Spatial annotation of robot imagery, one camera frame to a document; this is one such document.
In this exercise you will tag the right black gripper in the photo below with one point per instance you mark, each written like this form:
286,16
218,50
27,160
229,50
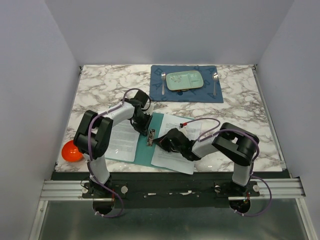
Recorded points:
164,142

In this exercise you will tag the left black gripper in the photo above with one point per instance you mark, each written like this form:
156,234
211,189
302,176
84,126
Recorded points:
143,129

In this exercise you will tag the white printed paper sheets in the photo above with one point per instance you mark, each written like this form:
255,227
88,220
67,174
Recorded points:
171,160

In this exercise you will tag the teal file folder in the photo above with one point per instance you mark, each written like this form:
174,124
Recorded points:
143,154

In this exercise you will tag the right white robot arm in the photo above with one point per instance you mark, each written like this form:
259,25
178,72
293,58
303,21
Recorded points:
237,144

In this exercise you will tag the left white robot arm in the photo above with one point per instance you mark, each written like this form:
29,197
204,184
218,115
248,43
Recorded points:
93,134

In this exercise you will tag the silver folder clip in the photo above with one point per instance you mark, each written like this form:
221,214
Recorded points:
150,137

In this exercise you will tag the printed sheet in folder pocket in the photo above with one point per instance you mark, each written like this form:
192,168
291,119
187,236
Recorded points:
123,143

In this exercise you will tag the silver fork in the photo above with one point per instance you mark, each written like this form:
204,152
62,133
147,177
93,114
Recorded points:
163,78

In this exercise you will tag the light green divided plate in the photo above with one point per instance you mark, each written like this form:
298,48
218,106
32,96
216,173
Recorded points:
184,80

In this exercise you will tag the blue cloth placemat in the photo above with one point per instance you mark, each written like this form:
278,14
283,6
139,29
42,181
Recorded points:
200,95

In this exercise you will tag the silver spoon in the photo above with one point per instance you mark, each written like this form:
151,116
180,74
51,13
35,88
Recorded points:
215,79

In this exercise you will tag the orange ball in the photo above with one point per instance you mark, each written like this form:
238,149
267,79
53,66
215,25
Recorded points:
70,152

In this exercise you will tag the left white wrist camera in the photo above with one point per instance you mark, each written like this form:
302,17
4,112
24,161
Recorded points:
150,110

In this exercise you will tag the black mounting base plate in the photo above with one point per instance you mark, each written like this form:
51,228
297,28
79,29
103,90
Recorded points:
168,190

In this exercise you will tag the aluminium frame rail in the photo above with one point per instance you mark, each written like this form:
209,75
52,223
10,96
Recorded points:
71,190

